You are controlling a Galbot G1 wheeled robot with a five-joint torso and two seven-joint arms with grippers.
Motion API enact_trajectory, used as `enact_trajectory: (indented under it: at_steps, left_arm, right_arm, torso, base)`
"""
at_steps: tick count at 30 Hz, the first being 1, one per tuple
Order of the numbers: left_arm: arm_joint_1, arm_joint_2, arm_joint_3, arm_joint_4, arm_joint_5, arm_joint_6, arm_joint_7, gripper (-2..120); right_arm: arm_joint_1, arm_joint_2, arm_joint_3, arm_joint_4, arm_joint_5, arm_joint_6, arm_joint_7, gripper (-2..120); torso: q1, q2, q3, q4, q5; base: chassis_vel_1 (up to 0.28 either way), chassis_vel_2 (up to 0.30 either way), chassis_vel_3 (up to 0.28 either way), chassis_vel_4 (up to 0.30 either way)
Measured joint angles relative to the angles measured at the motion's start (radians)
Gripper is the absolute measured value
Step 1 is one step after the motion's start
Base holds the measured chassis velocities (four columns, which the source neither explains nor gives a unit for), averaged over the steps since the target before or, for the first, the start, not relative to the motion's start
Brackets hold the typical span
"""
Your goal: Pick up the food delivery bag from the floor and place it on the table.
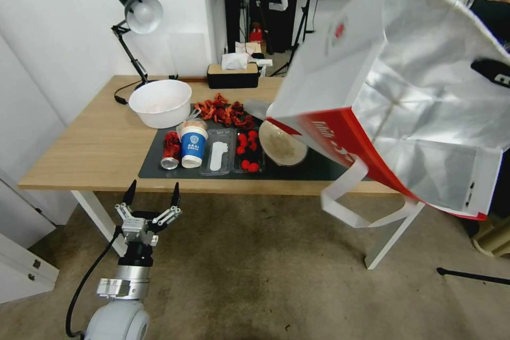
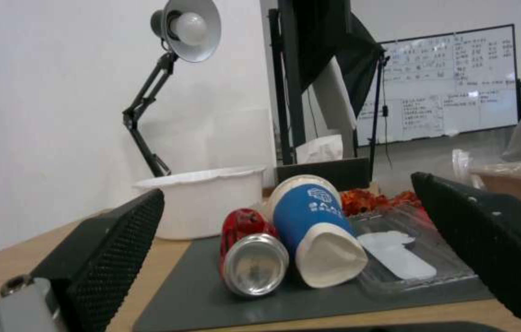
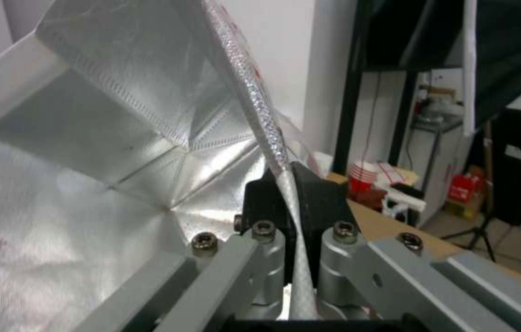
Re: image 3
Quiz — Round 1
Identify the red printed box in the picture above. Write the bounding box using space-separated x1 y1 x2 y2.
447 174 486 202

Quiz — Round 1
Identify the black metal shelf frame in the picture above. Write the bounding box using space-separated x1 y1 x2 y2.
333 0 521 166

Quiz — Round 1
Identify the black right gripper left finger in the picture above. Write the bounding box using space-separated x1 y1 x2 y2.
119 169 297 332

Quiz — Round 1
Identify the stack of red paper cups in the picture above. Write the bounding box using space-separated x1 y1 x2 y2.
348 161 380 201

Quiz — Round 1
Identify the silver foil food delivery bag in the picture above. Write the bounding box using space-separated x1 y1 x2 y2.
0 0 335 332

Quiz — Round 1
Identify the black tripod stand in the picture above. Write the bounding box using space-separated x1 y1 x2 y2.
440 123 521 267

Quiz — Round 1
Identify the white cabinet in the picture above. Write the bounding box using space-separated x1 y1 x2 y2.
409 119 470 227

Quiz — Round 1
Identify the white striped paper box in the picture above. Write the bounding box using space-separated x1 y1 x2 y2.
374 161 422 186

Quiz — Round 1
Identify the white plastic bracket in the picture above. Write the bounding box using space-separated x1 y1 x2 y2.
383 195 428 217

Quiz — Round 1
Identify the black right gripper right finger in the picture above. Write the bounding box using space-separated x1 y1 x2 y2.
290 161 521 332

